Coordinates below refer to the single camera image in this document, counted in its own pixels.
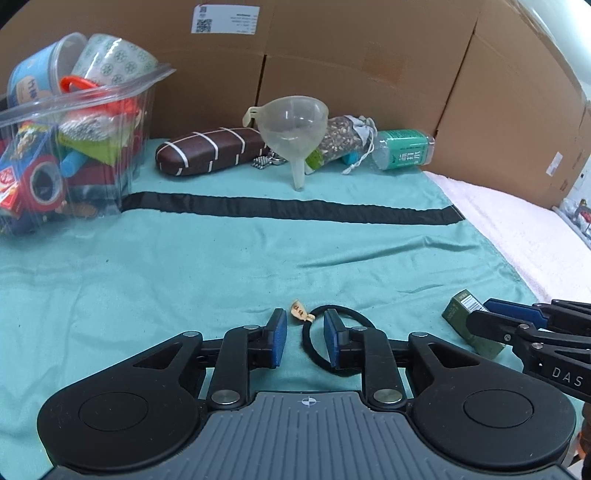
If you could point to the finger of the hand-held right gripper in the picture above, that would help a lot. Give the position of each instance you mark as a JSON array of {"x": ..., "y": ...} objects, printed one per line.
[
  {"x": 512, "y": 310},
  {"x": 489, "y": 325}
]

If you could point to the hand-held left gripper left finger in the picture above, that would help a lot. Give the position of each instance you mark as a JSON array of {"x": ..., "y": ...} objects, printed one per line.
[{"x": 278, "y": 337}]

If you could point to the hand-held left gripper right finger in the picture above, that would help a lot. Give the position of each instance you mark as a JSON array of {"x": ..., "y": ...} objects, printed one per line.
[{"x": 331, "y": 337}]

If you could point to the small dark green box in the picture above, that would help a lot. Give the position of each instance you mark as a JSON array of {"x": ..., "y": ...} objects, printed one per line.
[{"x": 457, "y": 314}]

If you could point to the clear plastic storage container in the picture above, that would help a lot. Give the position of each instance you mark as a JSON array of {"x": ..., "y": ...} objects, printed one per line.
[{"x": 138, "y": 115}]

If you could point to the teal cloth with black stripe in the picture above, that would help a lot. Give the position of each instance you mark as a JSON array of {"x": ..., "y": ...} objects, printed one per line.
[{"x": 231, "y": 258}]

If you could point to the background clutter pile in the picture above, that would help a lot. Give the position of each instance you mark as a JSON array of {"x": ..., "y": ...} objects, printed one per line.
[{"x": 579, "y": 214}]

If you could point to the small white box label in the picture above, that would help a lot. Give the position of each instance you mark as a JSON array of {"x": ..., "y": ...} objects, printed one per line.
[{"x": 559, "y": 170}]

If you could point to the green label plastic bottle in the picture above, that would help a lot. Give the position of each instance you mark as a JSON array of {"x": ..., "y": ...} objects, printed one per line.
[{"x": 401, "y": 150}]

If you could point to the large cardboard box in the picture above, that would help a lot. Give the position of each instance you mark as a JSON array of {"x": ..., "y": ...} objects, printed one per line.
[
  {"x": 346, "y": 55},
  {"x": 517, "y": 115}
]

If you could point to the brown striped glasses case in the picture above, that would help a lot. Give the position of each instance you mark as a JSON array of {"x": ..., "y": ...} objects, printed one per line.
[{"x": 203, "y": 152}]

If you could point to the translucent plastic funnel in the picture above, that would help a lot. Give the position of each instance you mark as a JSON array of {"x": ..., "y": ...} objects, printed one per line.
[{"x": 291, "y": 124}]

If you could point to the green flat item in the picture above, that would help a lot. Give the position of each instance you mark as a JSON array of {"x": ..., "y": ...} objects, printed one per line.
[{"x": 92, "y": 147}]

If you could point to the white shipping label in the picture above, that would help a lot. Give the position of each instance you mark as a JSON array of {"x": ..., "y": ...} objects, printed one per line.
[{"x": 225, "y": 19}]

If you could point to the blue label plastic tub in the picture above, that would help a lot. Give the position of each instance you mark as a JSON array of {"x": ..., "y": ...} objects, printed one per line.
[{"x": 32, "y": 78}]

